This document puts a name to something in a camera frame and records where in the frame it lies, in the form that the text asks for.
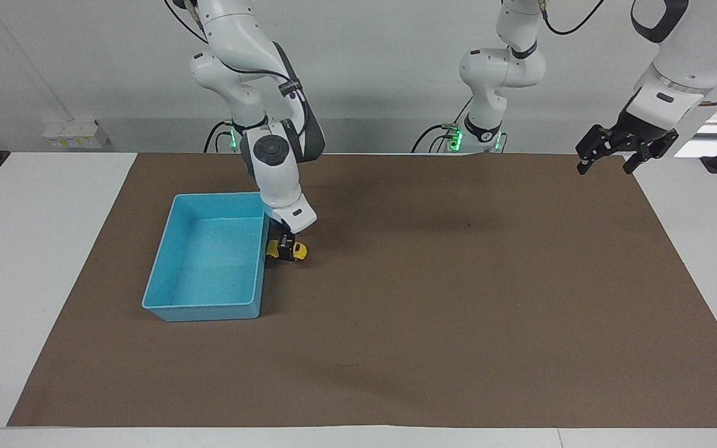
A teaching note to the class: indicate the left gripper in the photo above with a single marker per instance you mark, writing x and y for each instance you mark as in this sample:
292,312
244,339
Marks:
642,134

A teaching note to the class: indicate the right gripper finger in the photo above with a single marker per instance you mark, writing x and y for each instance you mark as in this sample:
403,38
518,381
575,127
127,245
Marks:
285,247

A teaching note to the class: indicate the yellow tape measure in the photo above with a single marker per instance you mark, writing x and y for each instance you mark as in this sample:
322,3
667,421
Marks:
299,251

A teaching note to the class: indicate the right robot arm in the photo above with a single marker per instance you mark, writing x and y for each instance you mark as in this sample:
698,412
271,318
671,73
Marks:
237,37

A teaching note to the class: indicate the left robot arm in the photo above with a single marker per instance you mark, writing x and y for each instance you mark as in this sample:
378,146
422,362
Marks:
508,68

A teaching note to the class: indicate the light blue plastic bin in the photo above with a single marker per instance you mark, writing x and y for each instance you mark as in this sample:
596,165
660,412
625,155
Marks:
209,261

